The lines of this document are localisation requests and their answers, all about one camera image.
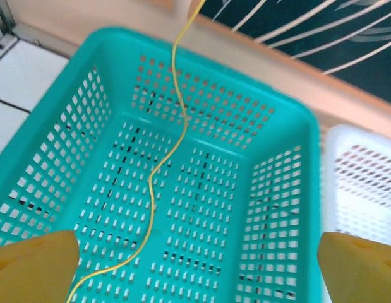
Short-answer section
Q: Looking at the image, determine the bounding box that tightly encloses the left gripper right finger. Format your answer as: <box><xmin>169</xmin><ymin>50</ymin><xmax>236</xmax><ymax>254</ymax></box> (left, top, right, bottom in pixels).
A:
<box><xmin>319</xmin><ymin>232</ymin><xmax>391</xmax><ymax>303</ymax></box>

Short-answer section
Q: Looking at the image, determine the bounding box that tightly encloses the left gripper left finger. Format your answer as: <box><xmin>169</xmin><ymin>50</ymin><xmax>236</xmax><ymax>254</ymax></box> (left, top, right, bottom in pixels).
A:
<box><xmin>0</xmin><ymin>230</ymin><xmax>81</xmax><ymax>303</ymax></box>

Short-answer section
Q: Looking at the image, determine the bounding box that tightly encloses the thin yellow cable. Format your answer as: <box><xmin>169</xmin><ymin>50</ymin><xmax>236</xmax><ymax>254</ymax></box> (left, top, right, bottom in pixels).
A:
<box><xmin>65</xmin><ymin>0</ymin><xmax>207</xmax><ymax>303</ymax></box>

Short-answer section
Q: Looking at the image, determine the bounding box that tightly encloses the white perforated plastic basket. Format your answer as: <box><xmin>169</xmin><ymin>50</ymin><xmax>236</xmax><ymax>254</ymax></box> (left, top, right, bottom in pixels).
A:
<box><xmin>321</xmin><ymin>124</ymin><xmax>391</xmax><ymax>303</ymax></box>

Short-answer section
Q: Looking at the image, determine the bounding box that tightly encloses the teal perforated plastic basket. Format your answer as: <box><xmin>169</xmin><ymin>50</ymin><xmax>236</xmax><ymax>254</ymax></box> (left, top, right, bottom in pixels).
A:
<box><xmin>0</xmin><ymin>27</ymin><xmax>323</xmax><ymax>303</ymax></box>

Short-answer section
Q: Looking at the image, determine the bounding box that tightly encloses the aluminium frame post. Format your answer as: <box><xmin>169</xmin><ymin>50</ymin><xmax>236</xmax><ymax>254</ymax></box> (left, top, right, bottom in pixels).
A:
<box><xmin>0</xmin><ymin>0</ymin><xmax>18</xmax><ymax>49</ymax></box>

